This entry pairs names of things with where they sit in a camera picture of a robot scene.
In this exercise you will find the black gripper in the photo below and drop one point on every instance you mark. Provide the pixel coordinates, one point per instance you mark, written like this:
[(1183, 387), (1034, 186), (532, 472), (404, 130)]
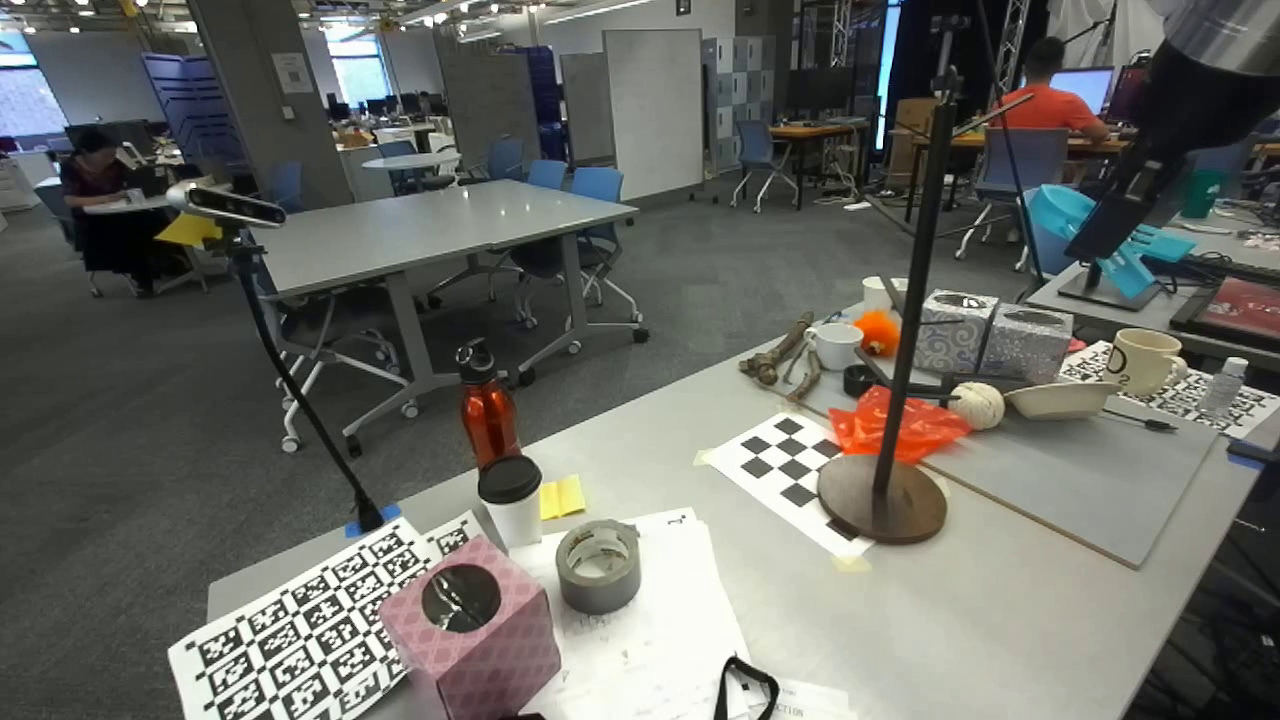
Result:
[(1155, 126)]

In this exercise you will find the blue plastic clamp peg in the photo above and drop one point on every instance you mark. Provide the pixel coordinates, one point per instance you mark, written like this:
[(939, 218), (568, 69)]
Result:
[(1144, 263)]

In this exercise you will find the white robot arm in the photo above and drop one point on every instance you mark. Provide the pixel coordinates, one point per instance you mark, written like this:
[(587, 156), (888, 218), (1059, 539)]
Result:
[(1227, 33)]

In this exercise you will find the grey office chair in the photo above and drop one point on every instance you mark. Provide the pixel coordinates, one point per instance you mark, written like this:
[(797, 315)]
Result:
[(1004, 164)]

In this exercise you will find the seated person orange shirt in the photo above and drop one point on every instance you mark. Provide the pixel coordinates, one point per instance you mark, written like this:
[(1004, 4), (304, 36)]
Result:
[(1052, 101)]

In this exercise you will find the laptop screen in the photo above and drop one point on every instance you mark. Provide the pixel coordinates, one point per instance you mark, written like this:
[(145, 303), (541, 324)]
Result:
[(1084, 86)]

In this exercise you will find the grey patterned tissue box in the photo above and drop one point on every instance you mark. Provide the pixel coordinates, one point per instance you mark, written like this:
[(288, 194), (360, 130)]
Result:
[(1025, 346), (954, 335)]

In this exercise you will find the beige ceramic mug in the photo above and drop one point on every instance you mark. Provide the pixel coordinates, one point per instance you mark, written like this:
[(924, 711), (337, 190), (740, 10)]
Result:
[(1144, 360)]

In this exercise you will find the red black flat case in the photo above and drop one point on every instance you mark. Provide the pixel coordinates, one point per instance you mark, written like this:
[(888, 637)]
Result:
[(1241, 307)]

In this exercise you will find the beige flat scoop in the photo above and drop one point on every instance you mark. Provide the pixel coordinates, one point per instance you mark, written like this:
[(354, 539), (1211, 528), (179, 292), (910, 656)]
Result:
[(1060, 402)]

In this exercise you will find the small white bottle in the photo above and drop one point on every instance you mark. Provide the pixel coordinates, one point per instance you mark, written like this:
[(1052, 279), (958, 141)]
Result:
[(1227, 387)]

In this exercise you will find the white ball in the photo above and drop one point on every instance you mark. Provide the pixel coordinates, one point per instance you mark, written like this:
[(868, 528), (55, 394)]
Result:
[(979, 406)]

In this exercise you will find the white paper cup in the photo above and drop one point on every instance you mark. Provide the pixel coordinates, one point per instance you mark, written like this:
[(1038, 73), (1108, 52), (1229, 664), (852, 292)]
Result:
[(878, 292), (839, 346)]

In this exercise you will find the orange plush toy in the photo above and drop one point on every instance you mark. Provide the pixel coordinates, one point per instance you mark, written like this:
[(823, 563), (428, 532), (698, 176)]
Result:
[(878, 330)]

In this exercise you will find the grey flat mat board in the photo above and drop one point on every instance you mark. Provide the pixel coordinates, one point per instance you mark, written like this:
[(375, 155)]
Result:
[(1064, 481)]

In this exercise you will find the black dumbbell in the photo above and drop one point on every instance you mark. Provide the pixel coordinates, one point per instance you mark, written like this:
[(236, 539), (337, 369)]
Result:
[(862, 383)]

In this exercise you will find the orange plastic bag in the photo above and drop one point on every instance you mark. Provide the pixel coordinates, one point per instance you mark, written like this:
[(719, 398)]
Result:
[(892, 426)]

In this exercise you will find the brown wooden table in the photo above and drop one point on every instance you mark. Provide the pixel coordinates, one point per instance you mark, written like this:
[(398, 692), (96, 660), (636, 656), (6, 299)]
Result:
[(814, 130)]

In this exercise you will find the thin brown wooden stick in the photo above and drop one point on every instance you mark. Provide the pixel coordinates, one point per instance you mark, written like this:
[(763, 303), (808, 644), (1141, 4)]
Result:
[(806, 383)]

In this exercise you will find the gnarled brown wooden stick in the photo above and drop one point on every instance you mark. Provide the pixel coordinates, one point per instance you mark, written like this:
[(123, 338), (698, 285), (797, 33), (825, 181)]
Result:
[(781, 352)]

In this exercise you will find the black white checkerboard sheet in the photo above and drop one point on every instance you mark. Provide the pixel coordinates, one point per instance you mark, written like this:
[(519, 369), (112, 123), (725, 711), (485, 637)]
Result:
[(781, 467)]

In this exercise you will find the white rolling whiteboard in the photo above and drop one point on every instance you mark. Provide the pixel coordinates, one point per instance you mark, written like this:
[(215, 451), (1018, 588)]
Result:
[(652, 115)]

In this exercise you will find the yellow sticky note pad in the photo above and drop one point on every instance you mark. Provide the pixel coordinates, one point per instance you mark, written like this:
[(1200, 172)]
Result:
[(561, 497)]

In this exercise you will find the white printed paper sheet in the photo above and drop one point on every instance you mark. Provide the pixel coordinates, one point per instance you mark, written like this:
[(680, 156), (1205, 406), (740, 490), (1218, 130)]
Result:
[(652, 643)]

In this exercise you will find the grey tape roll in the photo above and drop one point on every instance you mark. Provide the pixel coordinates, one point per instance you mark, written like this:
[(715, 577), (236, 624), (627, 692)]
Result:
[(596, 577)]

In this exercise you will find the red water bottle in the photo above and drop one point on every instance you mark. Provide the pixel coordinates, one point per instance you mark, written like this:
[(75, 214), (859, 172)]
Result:
[(491, 420)]

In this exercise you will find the white cup black lid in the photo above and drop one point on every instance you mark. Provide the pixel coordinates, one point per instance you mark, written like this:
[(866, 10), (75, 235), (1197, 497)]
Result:
[(513, 514)]

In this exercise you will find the grey office table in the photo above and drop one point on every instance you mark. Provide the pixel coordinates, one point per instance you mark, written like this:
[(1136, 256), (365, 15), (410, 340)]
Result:
[(426, 227)]

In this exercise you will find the pink tissue box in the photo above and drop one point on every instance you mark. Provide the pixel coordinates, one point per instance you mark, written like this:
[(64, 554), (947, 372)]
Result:
[(481, 655)]

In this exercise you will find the black white tag sheet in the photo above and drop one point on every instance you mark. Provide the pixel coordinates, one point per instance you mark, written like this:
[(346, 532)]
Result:
[(304, 624)]

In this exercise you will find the seated person dark clothes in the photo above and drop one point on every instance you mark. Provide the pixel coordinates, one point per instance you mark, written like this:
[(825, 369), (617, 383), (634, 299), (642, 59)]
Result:
[(103, 172)]

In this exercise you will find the black camera on pole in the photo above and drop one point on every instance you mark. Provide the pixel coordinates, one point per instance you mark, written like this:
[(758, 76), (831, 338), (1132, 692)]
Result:
[(233, 207)]

